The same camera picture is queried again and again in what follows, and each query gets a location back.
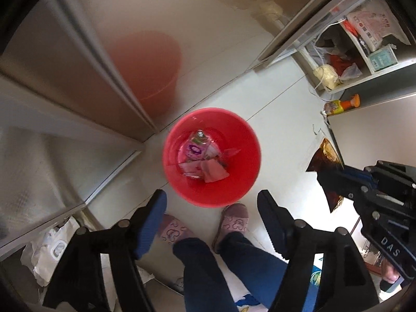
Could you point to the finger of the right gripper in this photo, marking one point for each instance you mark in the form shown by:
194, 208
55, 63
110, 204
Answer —
342, 186
361, 177

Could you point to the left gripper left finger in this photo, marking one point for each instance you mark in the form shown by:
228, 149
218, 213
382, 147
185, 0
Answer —
145, 222

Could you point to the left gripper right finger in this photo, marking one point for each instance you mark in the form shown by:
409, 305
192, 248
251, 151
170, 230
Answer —
279, 224

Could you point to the red chili sauce packet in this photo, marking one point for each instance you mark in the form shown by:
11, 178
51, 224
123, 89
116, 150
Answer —
325, 159

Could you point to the white pink sachet packet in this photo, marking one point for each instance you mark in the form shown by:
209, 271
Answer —
209, 170

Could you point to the red trash bucket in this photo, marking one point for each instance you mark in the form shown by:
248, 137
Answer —
212, 133

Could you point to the person's right hand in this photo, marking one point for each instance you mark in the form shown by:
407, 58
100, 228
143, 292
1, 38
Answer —
388, 272

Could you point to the left pink slipper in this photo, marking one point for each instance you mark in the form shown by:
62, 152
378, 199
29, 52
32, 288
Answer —
172, 230

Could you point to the pink slipper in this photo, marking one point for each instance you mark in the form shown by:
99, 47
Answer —
234, 218
172, 230

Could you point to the right pink slipper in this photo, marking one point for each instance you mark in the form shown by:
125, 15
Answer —
234, 218

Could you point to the orange yellow spray bottle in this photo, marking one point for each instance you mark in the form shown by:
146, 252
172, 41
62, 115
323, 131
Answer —
338, 106

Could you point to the white plastic bag floor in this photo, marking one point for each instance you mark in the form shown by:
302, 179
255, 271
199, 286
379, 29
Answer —
42, 254

